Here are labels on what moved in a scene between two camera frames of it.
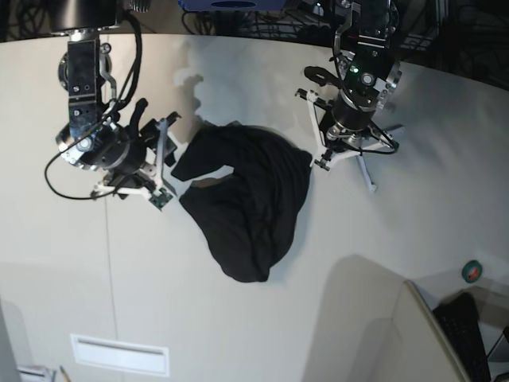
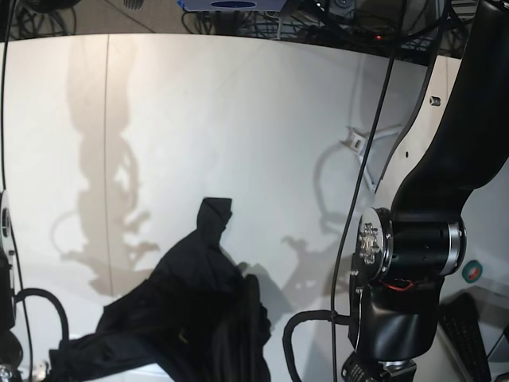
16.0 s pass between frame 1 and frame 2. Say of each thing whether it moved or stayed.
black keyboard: stayed
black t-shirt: moved
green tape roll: stayed
